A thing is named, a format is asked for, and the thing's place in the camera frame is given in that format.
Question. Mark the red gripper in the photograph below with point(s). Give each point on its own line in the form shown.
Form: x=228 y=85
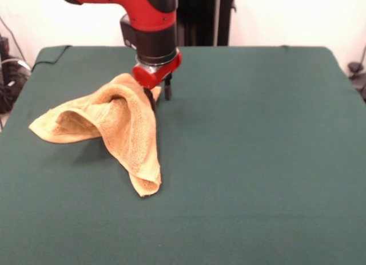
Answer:
x=148 y=76

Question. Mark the tan terry cloth towel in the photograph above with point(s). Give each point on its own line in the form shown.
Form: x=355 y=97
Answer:
x=137 y=139

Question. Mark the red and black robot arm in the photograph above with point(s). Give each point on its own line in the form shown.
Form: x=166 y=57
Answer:
x=148 y=13

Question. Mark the black metal stand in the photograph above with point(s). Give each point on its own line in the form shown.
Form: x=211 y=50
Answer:
x=206 y=19

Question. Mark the dark green table cloth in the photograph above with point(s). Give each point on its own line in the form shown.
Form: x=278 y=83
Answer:
x=257 y=162

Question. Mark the black plug adapter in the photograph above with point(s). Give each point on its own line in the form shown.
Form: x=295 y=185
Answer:
x=354 y=67

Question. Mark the black power strip red switch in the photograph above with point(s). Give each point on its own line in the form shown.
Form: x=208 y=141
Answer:
x=4 y=47

